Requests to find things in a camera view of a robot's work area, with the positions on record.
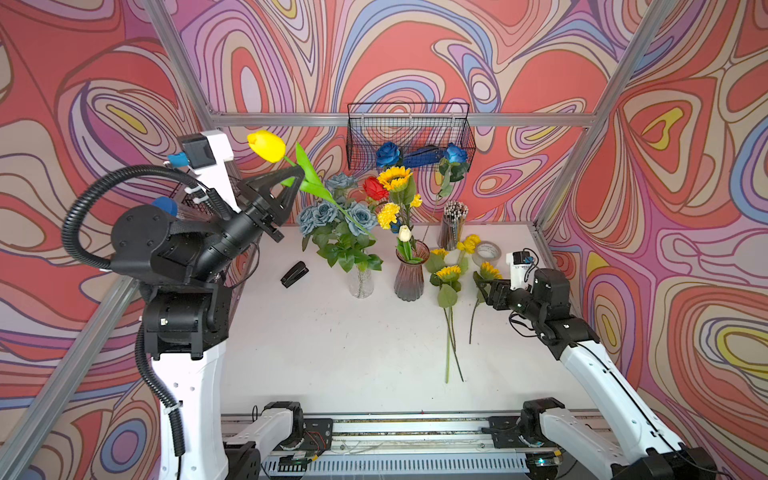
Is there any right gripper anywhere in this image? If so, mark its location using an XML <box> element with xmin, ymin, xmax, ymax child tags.
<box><xmin>476</xmin><ymin>278</ymin><xmax>545</xmax><ymax>324</ymax></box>

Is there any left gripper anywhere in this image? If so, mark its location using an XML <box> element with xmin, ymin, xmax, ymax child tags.
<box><xmin>189</xmin><ymin>169</ymin><xmax>304</xmax><ymax>289</ymax></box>

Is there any yellow tulip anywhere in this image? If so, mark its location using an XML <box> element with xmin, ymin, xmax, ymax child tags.
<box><xmin>240</xmin><ymin>130</ymin><xmax>363</xmax><ymax>229</ymax></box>

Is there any yellow sunflower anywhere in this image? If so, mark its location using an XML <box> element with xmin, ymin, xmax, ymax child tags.
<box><xmin>468</xmin><ymin>262</ymin><xmax>503</xmax><ymax>343</ymax></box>

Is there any yellow rose spray stem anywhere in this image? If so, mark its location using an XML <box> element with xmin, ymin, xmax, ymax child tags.
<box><xmin>424</xmin><ymin>233</ymin><xmax>485</xmax><ymax>385</ymax></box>

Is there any yellow carnation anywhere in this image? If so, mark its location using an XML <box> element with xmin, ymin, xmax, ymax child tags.
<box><xmin>377</xmin><ymin>202</ymin><xmax>400</xmax><ymax>230</ymax></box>

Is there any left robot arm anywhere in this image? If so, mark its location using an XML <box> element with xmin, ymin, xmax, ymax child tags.
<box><xmin>61</xmin><ymin>165</ymin><xmax>308</xmax><ymax>479</ymax></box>

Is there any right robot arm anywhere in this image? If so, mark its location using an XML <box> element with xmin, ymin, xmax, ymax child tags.
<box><xmin>475</xmin><ymin>268</ymin><xmax>721</xmax><ymax>479</ymax></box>

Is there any clear textured glass vase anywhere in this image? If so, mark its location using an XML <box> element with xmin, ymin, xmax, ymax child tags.
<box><xmin>348</xmin><ymin>266</ymin><xmax>375</xmax><ymax>299</ymax></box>

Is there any ribbed pink grey vase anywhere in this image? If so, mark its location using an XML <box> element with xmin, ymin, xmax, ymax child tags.
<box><xmin>394</xmin><ymin>240</ymin><xmax>430</xmax><ymax>302</ymax></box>

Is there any grey tape roll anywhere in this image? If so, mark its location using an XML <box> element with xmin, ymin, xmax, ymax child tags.
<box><xmin>472</xmin><ymin>241</ymin><xmax>502</xmax><ymax>268</ymax></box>

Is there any black stapler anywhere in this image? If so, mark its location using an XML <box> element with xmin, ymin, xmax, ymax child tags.
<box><xmin>280</xmin><ymin>261</ymin><xmax>309</xmax><ymax>288</ymax></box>

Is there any grey blue rose bunch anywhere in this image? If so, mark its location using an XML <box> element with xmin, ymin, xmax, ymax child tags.
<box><xmin>298</xmin><ymin>173</ymin><xmax>383</xmax><ymax>273</ymax></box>

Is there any blue capped pencil tube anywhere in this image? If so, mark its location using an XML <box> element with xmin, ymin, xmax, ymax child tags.
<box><xmin>151</xmin><ymin>196</ymin><xmax>178</xmax><ymax>217</ymax></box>

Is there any red rose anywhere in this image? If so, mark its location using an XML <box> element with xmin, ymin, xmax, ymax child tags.
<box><xmin>363</xmin><ymin>176</ymin><xmax>389</xmax><ymax>202</ymax></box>

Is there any left blue rose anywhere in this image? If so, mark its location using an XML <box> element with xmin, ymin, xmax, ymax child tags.
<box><xmin>375</xmin><ymin>141</ymin><xmax>400</xmax><ymax>169</ymax></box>

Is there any white tulip bud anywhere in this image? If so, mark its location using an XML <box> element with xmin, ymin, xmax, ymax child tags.
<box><xmin>397</xmin><ymin>224</ymin><xmax>415</xmax><ymax>262</ymax></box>

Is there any right blue rose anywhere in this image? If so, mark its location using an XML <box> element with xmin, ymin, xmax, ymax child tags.
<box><xmin>438</xmin><ymin>143</ymin><xmax>470</xmax><ymax>198</ymax></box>

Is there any blue object in basket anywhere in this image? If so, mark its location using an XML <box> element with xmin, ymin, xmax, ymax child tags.
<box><xmin>403</xmin><ymin>145</ymin><xmax>445</xmax><ymax>169</ymax></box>

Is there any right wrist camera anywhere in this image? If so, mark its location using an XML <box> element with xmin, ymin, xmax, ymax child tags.
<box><xmin>506</xmin><ymin>249</ymin><xmax>538</xmax><ymax>290</ymax></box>

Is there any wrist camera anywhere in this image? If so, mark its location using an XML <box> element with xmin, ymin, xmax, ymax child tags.
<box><xmin>165</xmin><ymin>129</ymin><xmax>240</xmax><ymax>212</ymax></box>
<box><xmin>506</xmin><ymin>249</ymin><xmax>538</xmax><ymax>290</ymax></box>

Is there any left black wire basket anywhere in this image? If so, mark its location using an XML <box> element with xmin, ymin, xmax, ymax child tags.
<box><xmin>124</xmin><ymin>163</ymin><xmax>261</xmax><ymax>306</ymax></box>

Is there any black wire basket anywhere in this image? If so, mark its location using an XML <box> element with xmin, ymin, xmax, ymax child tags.
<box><xmin>346</xmin><ymin>100</ymin><xmax>476</xmax><ymax>172</ymax></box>
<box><xmin>124</xmin><ymin>163</ymin><xmax>261</xmax><ymax>306</ymax></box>

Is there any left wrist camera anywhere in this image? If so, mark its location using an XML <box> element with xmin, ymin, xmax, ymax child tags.
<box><xmin>165</xmin><ymin>129</ymin><xmax>240</xmax><ymax>212</ymax></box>

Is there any back black wire basket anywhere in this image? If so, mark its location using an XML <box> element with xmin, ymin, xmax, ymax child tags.
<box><xmin>346</xmin><ymin>100</ymin><xmax>476</xmax><ymax>172</ymax></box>

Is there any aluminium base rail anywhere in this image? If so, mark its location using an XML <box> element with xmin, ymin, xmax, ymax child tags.
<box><xmin>260</xmin><ymin>410</ymin><xmax>629</xmax><ymax>479</ymax></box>

